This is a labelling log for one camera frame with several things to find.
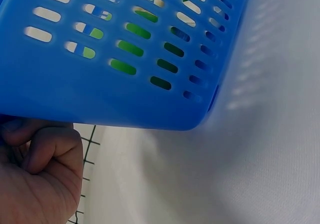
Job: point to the green item inside basket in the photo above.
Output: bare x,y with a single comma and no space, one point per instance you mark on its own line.
131,47

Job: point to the person's left hand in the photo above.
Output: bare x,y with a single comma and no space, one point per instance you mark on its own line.
30,184

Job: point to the blue perforated plastic basket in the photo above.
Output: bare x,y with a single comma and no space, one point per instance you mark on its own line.
82,89

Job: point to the person's left fingers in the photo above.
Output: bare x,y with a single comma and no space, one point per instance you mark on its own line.
47,146

